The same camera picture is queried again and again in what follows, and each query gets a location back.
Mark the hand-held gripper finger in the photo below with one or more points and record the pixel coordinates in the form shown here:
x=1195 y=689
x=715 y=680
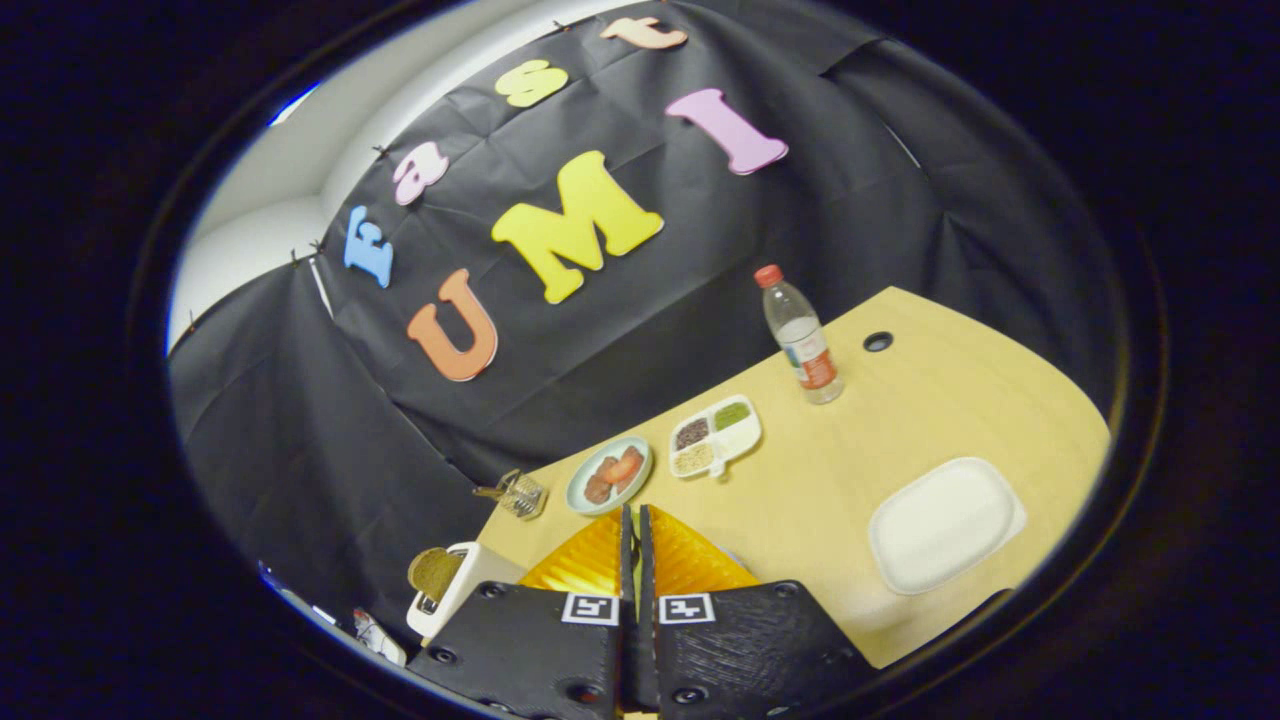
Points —
x=646 y=565
x=627 y=565

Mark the toasted brown bread slice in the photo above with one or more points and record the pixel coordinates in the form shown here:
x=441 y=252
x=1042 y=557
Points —
x=435 y=572

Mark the brown meat slices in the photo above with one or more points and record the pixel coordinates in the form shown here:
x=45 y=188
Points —
x=600 y=485

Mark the pale green plate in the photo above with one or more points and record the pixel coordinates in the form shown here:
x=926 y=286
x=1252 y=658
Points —
x=576 y=490

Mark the red tomato slice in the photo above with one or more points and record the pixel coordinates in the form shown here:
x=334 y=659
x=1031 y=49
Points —
x=625 y=467

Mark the white toaster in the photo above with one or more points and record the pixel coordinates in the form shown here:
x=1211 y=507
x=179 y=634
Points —
x=480 y=575

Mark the white divided seasoning tray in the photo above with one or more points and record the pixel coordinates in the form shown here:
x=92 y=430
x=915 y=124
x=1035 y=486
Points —
x=740 y=435

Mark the clear bottle with red cap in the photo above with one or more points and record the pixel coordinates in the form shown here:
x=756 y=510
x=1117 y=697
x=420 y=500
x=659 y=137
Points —
x=805 y=345

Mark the white square plate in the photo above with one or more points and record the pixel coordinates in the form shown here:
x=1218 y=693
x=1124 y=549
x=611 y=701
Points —
x=945 y=525

